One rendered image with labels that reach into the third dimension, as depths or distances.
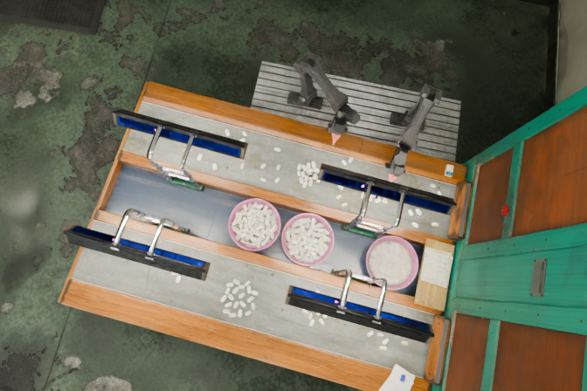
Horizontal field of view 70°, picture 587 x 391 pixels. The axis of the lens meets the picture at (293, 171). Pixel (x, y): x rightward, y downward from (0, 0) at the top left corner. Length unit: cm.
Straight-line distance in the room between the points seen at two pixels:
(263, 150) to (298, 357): 105
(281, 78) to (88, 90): 159
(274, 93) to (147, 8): 159
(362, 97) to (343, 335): 130
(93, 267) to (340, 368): 130
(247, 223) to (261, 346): 59
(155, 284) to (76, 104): 171
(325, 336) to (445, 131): 131
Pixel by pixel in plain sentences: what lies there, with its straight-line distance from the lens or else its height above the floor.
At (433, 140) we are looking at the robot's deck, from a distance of 252.
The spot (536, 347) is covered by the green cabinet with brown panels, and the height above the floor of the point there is 150.
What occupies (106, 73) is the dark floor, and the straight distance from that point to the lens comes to 351.
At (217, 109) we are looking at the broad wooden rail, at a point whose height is 76.
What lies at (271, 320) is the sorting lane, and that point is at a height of 74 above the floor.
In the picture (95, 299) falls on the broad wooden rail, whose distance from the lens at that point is 230.
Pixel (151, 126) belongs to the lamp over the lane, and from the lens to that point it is 201.
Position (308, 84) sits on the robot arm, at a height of 92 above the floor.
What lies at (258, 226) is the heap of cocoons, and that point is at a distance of 217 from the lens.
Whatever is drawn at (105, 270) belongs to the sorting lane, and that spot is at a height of 74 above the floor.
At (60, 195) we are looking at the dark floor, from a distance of 331.
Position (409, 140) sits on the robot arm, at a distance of 210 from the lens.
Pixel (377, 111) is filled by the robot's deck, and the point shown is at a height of 67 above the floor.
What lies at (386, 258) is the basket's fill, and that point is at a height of 73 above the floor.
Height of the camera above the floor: 290
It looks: 75 degrees down
